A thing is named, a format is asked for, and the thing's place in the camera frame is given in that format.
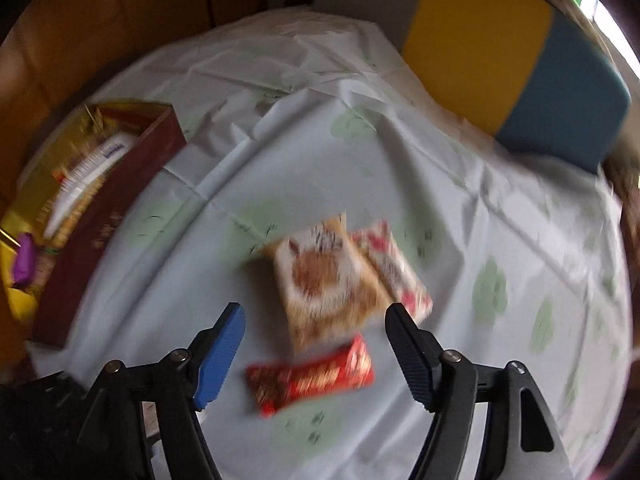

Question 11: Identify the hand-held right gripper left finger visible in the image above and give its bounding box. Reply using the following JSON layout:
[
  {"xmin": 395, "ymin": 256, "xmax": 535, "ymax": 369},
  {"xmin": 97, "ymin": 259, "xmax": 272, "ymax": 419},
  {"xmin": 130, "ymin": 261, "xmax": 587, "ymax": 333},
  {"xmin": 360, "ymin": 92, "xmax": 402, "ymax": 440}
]
[{"xmin": 75, "ymin": 301, "xmax": 247, "ymax": 480}]

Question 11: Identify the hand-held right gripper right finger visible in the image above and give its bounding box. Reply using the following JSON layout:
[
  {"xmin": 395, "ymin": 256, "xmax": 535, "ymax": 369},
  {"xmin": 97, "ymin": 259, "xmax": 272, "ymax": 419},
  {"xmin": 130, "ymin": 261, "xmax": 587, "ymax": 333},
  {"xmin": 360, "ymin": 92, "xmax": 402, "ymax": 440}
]
[{"xmin": 385, "ymin": 302, "xmax": 571, "ymax": 480}]

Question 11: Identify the white red snack packet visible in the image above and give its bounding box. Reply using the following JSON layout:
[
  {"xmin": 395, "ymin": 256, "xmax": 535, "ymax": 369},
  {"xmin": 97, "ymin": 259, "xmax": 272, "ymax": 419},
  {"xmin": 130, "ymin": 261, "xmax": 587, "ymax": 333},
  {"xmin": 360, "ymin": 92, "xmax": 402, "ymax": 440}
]
[{"xmin": 350, "ymin": 219, "xmax": 435, "ymax": 322}]

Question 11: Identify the beige brown snack packet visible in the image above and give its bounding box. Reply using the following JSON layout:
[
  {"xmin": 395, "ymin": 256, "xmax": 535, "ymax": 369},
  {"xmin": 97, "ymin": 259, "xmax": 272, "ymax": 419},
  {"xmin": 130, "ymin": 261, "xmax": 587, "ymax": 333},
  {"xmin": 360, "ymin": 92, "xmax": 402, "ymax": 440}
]
[{"xmin": 250, "ymin": 212, "xmax": 393, "ymax": 353}]

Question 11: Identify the purple snack packet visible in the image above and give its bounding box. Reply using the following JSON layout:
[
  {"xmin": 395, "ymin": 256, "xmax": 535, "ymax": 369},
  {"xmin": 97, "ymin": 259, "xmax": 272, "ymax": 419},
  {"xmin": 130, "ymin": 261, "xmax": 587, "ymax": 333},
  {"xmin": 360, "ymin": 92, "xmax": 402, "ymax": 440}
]
[{"xmin": 12, "ymin": 232, "xmax": 38, "ymax": 283}]

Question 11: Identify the red gift box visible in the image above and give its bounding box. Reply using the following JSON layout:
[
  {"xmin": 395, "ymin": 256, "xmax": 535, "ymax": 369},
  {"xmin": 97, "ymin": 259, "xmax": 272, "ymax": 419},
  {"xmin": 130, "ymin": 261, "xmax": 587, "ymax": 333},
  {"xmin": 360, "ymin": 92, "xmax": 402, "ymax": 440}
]
[{"xmin": 0, "ymin": 101, "xmax": 188, "ymax": 351}]

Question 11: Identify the printed white tablecloth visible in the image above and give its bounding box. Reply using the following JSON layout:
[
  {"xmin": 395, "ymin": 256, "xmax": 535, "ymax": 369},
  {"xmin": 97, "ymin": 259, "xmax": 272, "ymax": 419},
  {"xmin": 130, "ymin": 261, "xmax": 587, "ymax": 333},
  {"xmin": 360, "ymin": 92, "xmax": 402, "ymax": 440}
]
[{"xmin": 20, "ymin": 5, "xmax": 633, "ymax": 480}]

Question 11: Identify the white blue print snack packet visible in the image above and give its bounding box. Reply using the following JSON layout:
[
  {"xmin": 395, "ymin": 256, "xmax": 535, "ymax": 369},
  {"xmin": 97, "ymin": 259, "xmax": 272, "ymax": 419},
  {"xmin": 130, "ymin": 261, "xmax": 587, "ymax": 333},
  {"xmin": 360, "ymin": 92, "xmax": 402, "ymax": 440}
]
[{"xmin": 42, "ymin": 132, "xmax": 138, "ymax": 238}]

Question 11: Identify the brown wooden cabinet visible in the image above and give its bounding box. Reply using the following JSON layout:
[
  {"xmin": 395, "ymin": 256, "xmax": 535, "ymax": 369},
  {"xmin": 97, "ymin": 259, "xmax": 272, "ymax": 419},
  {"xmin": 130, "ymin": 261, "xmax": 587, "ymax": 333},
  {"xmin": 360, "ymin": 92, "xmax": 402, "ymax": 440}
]
[{"xmin": 0, "ymin": 0, "xmax": 321, "ymax": 206}]

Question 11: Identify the window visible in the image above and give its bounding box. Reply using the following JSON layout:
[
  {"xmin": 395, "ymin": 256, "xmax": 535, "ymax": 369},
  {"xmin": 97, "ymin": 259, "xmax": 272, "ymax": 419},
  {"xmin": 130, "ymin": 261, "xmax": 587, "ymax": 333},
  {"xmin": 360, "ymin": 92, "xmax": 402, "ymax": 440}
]
[{"xmin": 572, "ymin": 0, "xmax": 618, "ymax": 36}]

